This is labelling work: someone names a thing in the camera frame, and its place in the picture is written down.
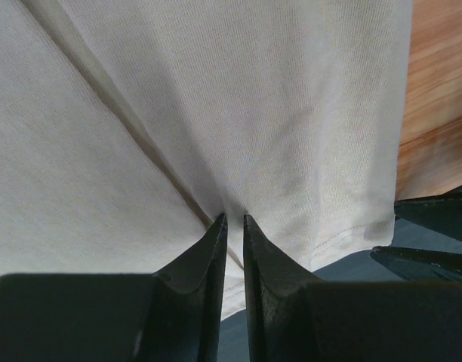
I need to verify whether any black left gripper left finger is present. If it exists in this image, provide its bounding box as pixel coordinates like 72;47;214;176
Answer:
0;216;228;361

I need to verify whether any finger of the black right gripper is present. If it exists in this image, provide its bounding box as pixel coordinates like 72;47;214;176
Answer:
394;195;462;242
370;247;462;284

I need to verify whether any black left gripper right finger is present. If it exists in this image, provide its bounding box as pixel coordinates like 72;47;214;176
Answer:
243;215;462;361

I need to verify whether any beige t shirt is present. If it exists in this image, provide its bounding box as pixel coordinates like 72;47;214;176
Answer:
0;1;413;317

